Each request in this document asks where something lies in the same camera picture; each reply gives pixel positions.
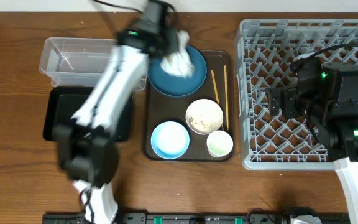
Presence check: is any white green cup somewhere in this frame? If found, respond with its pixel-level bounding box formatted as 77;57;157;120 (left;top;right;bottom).
206;130;234;157

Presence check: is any beige bowl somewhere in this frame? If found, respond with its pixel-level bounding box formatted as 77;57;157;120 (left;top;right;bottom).
185;99;223;135

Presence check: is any white paper napkin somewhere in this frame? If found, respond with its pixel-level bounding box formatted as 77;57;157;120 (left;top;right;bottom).
160;30;195;78

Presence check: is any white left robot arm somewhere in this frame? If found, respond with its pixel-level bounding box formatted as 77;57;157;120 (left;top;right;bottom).
52;1;179;223

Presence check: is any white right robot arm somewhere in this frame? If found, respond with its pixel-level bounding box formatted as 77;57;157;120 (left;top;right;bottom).
266;56;358;223

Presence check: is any grey dishwasher rack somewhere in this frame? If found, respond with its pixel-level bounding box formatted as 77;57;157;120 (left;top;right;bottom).
234;19;358;170

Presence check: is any wooden chopstick right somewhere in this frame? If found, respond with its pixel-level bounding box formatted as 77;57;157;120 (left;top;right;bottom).
224;65;229;131

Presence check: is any wooden chopstick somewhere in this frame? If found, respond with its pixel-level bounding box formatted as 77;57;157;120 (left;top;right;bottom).
211;66;227;131
224;65;229;131

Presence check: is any wooden chopstick left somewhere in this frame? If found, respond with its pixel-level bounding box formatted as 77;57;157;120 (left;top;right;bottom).
211;66;227;131

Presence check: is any brown serving tray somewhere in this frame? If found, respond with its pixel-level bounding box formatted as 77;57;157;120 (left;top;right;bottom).
142;50;236;162

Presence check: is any dark blue plate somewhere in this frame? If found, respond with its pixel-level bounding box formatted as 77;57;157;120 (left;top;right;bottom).
147;45;207;97

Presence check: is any light blue bowl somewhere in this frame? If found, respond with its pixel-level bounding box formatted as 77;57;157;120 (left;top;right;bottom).
150;121;190;160

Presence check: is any clear plastic bin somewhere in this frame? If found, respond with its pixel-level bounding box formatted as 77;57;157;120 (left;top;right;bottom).
39;37;148;91

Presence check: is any black tray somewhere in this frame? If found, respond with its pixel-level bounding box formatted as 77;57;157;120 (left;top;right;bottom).
42;86;132;142

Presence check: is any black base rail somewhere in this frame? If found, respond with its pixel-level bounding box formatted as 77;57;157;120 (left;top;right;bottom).
41;207;351;224

